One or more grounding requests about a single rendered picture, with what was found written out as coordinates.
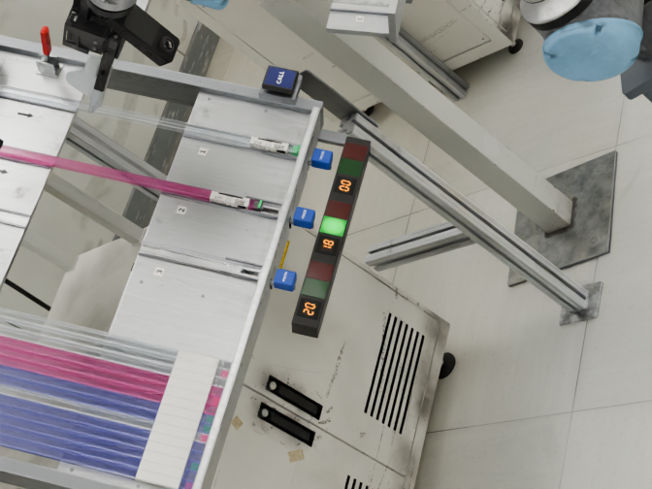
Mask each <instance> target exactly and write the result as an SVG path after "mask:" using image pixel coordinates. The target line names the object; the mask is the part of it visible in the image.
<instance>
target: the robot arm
mask: <svg viewBox="0 0 652 489"><path fill-rule="evenodd" d="M186 1H189V2H190V3H191V4H193V5H201V6H205V7H208V8H212V9H215V10H222V9H224V8H225V7H226V6H227V5H228V2H229V0H186ZM136 3H137V0H74V1H73V6H72V8H71V10H70V12H69V15H68V17H67V19H66V22H65V24H64V32H63V41H62V45H63V46H66V47H69V48H71V49H74V50H77V51H80V52H83V53H85V54H89V51H92V52H95V53H98V54H101V55H102V54H103V55H102V58H100V57H98V56H91V57H89V58H88V59H87V61H86V63H85V66H84V68H83V69H81V70H71V71H69V72H68V73H67V75H66V81H67V83H68V84H70V85H71V86H72V87H74V88H75V89H77V90H78V91H80V92H81V93H83V94H85V95H86V96H87V97H89V99H90V104H89V110H88V112H89V113H92V114H93V113H94V112H95V111H96V110H97V109H98V108H100V107H101V106H102V103H103V99H104V96H105V93H106V90H107V85H108V82H109V79H110V76H111V73H112V70H113V63H114V59H118V57H119V55H120V53H121V51H122V48H123V46H124V43H125V41H127V42H128V43H130V44H131V45H132V46H133V47H135V48H136V49H137V50H139V51H140V52H141V53H143V54H144V55H145V56H146V57H148V58H149V59H150V60H152V61H153V62H154V63H155V64H157V65H158V66H163V65H166V64H168V63H171V62H173V60H174V57H175V55H176V52H177V50H178V47H179V38H178V37H176V36H175V35H174V34H173V33H171V32H170V31H169V30H168V29H167V28H165V27H164V26H163V25H162V24H160V23H159V22H158V21H157V20H155V19H154V18H153V17H152V16H150V15H149V14H148V13H147V12H145V11H144V10H143V9H142V8H140V7H139V6H138V5H137V4H136ZM520 11H521V14H522V16H523V17H524V18H525V19H526V20H527V21H528V22H529V23H530V24H531V25H532V26H533V27H534V28H535V29H536V31H537V32H538V33H539V34H540V35H541V36H542V38H543V40H544V42H543V45H542V53H543V59H544V62H545V64H546V65H547V67H548V68H549V69H550V70H551V71H552V72H554V73H555V74H557V75H559V76H561V77H563V78H565V79H568V80H572V81H577V82H582V81H586V82H598V81H604V80H608V79H611V78H614V77H616V76H618V75H620V74H622V73H624V72H625V71H626V70H628V69H629V68H630V67H631V66H632V65H633V64H634V63H635V61H636V60H640V61H643V62H652V0H521V2H520ZM73 12H75V13H73ZM66 33H67V39H66ZM99 64H100V67H99V71H98V74H97V77H96V73H97V70H98V66H99Z"/></svg>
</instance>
